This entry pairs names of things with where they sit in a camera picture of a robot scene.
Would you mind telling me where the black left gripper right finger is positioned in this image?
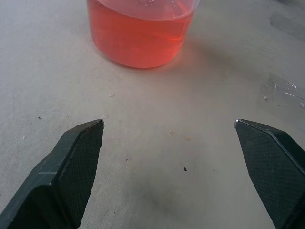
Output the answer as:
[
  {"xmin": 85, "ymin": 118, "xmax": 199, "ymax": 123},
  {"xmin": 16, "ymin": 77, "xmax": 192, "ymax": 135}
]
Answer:
[{"xmin": 234, "ymin": 118, "xmax": 305, "ymax": 229}]

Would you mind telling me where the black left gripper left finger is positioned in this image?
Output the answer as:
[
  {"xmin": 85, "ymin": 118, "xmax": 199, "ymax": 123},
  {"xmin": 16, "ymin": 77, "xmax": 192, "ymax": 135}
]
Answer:
[{"xmin": 0, "ymin": 119, "xmax": 105, "ymax": 229}]

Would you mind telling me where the beaker of red liquid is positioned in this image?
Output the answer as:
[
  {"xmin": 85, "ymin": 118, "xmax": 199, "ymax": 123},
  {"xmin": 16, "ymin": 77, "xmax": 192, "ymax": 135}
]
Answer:
[{"xmin": 85, "ymin": 0, "xmax": 200, "ymax": 69}]

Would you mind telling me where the clear tape patch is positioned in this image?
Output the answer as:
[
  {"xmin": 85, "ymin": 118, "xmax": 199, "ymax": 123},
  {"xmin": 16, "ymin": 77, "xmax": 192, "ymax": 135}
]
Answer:
[{"xmin": 257, "ymin": 73, "xmax": 305, "ymax": 115}]

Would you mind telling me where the grey tape strip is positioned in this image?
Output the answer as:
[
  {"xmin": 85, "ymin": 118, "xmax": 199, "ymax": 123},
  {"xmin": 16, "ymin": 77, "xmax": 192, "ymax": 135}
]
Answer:
[{"xmin": 267, "ymin": 11, "xmax": 305, "ymax": 37}]

